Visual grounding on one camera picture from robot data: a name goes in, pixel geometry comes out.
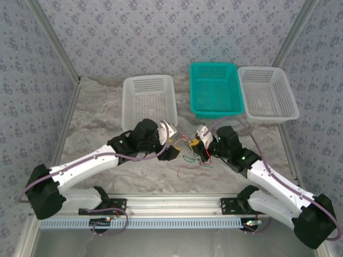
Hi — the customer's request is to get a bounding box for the thin white cable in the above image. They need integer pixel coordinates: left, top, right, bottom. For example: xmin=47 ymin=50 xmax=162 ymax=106
xmin=180 ymin=135 xmax=200 ymax=161

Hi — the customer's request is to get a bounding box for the thin green cable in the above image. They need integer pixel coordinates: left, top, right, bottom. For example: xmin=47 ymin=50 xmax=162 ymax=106
xmin=181 ymin=154 xmax=215 ymax=169

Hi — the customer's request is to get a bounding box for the teal perforated plastic basket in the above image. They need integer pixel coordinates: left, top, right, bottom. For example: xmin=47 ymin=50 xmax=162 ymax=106
xmin=189 ymin=62 xmax=245 ymax=119

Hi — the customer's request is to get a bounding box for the white perforated plastic basket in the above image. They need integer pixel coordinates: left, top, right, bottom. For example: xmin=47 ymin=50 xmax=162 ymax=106
xmin=237 ymin=66 xmax=300 ymax=124
xmin=121 ymin=74 xmax=178 ymax=130

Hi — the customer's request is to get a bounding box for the small circuit board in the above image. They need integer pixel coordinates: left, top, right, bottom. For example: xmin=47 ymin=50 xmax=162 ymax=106
xmin=89 ymin=217 xmax=113 ymax=229
xmin=242 ymin=218 xmax=263 ymax=232

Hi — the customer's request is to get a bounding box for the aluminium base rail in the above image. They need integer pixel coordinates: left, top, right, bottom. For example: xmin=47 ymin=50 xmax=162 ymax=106
xmin=107 ymin=191 xmax=242 ymax=215

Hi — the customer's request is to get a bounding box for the slotted pale cable duct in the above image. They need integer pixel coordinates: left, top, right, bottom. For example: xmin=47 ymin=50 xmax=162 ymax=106
xmin=39 ymin=216 xmax=265 ymax=230

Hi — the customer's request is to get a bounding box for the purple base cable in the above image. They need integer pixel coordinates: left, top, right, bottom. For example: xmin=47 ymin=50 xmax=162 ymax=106
xmin=243 ymin=214 xmax=274 ymax=234
xmin=90 ymin=207 xmax=130 ymax=237

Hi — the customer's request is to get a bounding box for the grey metal base plate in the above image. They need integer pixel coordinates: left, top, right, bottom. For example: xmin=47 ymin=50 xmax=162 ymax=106
xmin=14 ymin=216 xmax=333 ymax=257

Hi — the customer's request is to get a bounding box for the aluminium frame post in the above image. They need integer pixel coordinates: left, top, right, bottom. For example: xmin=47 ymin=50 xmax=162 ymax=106
xmin=271 ymin=0 xmax=320 ymax=68
xmin=26 ymin=0 xmax=81 ymax=84

